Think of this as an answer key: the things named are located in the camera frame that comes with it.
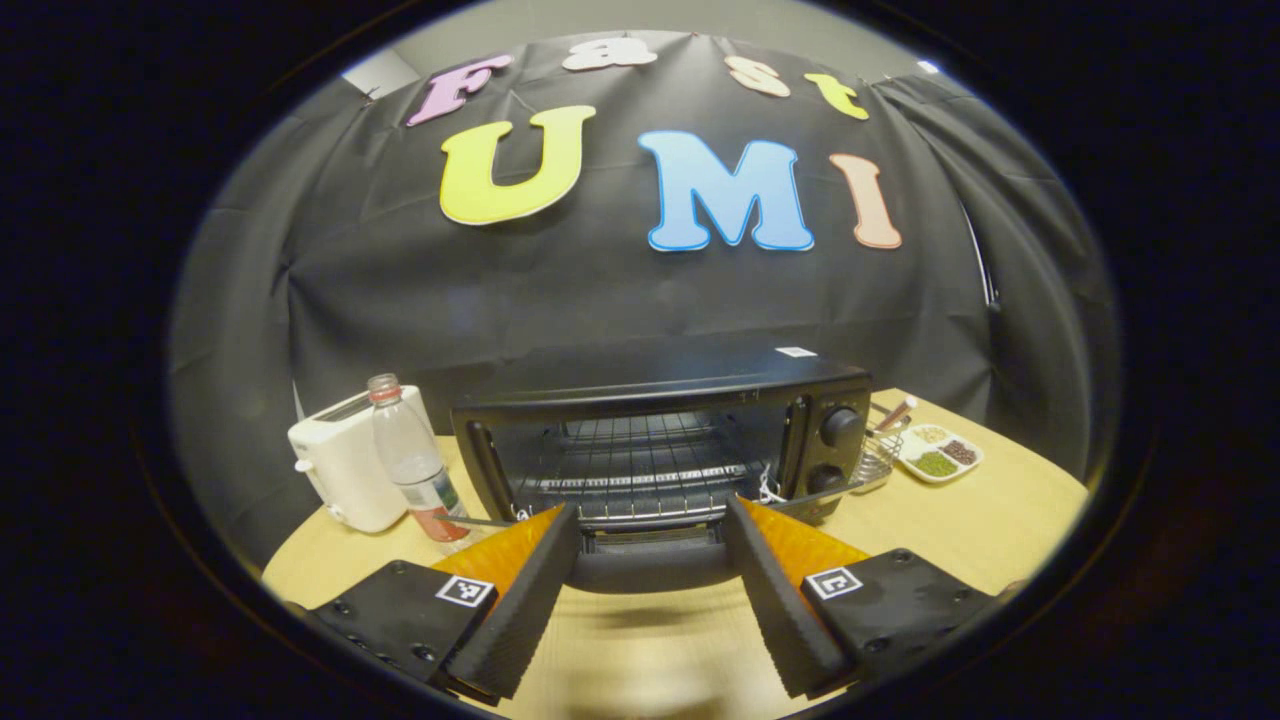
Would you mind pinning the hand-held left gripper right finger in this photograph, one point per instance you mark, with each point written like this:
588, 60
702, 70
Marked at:
775, 610

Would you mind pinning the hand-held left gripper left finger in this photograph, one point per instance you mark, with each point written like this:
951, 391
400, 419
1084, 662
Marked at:
530, 600

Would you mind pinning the black electric oven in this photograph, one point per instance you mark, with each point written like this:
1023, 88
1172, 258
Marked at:
650, 385

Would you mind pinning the clear plastic water bottle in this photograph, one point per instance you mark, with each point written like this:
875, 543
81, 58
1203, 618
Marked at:
410, 450

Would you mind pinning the white toaster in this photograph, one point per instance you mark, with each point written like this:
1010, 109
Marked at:
345, 470

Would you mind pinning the white divided dish with beans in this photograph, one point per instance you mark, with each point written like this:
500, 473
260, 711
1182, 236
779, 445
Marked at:
940, 455

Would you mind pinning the brown stick with white tip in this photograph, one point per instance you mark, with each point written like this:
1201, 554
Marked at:
895, 414

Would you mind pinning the black backdrop cloth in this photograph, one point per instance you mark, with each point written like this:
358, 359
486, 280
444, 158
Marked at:
600, 290

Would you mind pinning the small ceiling light panel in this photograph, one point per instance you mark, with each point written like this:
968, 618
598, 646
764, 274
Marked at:
928, 67

